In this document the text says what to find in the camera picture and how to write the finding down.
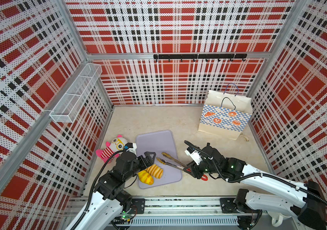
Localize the yellow orange striped bread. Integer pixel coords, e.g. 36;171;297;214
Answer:
138;170;154;185

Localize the white ceramic mug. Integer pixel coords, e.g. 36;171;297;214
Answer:
268;212;284;227

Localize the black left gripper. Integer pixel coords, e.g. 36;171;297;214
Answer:
124;151;156;181

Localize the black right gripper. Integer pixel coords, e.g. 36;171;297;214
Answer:
182;159;219;179

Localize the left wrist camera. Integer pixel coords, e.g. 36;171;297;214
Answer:
124;142;137;155

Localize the lavender plastic tray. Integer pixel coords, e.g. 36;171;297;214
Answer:
136;130;182;189

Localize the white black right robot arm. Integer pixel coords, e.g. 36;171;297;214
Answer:
184;140;327;230

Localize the ridged long bread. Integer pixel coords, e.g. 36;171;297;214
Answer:
146;164;164;179

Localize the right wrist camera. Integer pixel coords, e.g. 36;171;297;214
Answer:
185;147;203;165

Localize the white wire mesh basket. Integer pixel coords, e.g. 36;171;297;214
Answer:
50;63;102;123

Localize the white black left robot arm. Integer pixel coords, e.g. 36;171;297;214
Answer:
66;150;156;230

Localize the pink striped plush toy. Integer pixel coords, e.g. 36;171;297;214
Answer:
96;135;128;163

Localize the black wall hook rail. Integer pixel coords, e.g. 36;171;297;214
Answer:
153;53;248;60

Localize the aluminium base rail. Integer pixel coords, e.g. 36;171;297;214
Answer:
62;196;299;230

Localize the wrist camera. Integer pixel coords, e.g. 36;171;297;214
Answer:
124;142;137;155
185;147;203;165

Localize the blue checkered paper bag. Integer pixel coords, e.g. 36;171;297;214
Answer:
198;83;253;140

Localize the steel tongs red handle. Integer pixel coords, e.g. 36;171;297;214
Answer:
156;152;195;177

